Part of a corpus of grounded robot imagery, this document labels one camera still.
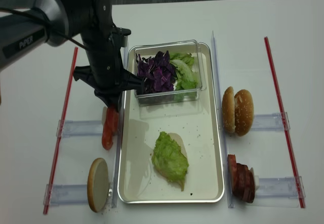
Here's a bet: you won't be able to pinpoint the sesame bun top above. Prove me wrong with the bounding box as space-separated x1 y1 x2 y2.
234 89 254 137

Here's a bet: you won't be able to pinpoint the bun half left rack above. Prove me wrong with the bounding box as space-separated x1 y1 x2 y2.
87 158 109 212

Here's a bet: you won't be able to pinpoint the remaining tomato slice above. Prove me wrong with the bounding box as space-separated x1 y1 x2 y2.
102 122 113 151

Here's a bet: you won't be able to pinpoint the bun half right rack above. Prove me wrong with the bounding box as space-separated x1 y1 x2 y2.
222 86 235 133

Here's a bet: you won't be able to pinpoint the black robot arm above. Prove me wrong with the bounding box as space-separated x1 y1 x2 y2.
1 0 144 110

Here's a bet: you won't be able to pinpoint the clear rail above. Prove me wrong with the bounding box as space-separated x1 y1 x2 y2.
255 177 298 199
43 184 89 206
250 112 290 131

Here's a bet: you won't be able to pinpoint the green lettuce in container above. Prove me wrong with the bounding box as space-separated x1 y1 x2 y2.
170 53 198 91

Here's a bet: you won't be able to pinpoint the right red strip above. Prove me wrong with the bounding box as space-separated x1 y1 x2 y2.
264 36 306 209

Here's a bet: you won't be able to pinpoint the bun half rack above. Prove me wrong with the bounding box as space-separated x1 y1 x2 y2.
87 158 109 212
222 86 235 133

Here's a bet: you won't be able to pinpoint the white metal tray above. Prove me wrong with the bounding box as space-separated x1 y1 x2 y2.
118 42 224 204

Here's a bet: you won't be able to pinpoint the lower right clear rail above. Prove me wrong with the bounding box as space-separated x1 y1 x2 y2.
255 177 298 199

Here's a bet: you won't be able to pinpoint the clear plastic salad container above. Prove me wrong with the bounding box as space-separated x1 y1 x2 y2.
129 39 206 106

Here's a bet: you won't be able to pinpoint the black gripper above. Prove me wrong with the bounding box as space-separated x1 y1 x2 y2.
73 26 144 113

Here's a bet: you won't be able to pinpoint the upper right clear rail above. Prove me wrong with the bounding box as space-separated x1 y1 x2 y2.
250 112 290 131

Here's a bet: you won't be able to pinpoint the bottom bun on tray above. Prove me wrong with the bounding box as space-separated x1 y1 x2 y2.
164 132 188 184

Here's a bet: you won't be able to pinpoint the lower left clear rail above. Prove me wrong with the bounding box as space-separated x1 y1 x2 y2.
43 184 89 206

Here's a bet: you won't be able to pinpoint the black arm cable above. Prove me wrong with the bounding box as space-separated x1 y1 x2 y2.
0 7 88 50

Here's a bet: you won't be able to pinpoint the white pusher block patties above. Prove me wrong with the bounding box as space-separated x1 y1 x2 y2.
250 167 260 191

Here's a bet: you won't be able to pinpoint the left red strip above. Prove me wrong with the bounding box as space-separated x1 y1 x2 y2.
43 47 78 215

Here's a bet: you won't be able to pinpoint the green lettuce leaf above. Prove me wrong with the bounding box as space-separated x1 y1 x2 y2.
151 131 189 192

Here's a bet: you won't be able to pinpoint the red strip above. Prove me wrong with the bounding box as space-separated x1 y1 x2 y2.
264 36 306 209
43 47 78 215

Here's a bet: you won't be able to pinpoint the purple cabbage leaves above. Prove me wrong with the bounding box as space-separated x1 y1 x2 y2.
136 51 177 94

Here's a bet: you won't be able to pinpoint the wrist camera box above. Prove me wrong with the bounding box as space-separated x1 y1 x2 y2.
111 27 131 48

